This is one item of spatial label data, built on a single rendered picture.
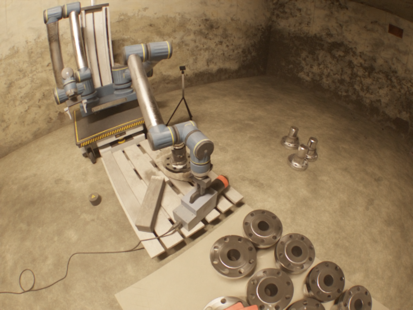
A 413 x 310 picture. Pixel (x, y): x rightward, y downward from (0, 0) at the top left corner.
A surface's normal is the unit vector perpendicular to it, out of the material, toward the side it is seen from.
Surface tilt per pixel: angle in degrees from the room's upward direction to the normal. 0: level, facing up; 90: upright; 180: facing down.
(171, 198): 0
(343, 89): 90
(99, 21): 90
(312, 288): 0
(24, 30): 90
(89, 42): 90
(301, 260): 0
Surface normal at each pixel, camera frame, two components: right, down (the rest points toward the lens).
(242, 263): 0.03, -0.79
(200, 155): 0.44, 0.60
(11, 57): 0.63, 0.49
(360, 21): -0.77, 0.38
